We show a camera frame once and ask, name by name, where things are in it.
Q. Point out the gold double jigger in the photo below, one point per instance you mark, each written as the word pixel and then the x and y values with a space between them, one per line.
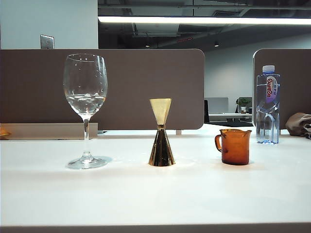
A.
pixel 161 153

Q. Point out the small amber measuring cup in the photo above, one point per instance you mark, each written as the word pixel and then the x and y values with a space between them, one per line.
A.
pixel 235 150

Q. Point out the clear wine glass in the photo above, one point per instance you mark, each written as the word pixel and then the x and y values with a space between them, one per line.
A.
pixel 85 80

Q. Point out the clear plastic water bottle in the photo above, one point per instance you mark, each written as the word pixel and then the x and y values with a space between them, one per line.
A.
pixel 267 116

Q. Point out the brown desk partition panel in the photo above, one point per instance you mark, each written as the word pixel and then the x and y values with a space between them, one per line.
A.
pixel 296 85
pixel 145 72

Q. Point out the grey background partition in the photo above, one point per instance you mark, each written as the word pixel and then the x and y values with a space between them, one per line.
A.
pixel 217 105

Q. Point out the white background desk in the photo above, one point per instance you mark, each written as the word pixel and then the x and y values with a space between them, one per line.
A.
pixel 230 117

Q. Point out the potted green plant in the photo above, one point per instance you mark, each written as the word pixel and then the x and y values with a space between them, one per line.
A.
pixel 243 103

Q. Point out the black ceiling spotlight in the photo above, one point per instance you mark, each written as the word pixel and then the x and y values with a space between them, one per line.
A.
pixel 216 44

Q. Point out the long ceiling light strip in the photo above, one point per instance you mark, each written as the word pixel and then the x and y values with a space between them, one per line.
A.
pixel 194 20

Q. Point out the brown cloth bag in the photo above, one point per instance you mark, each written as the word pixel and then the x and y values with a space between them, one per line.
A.
pixel 296 123

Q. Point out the metal wall switch plate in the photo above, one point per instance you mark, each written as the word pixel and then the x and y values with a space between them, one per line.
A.
pixel 47 41

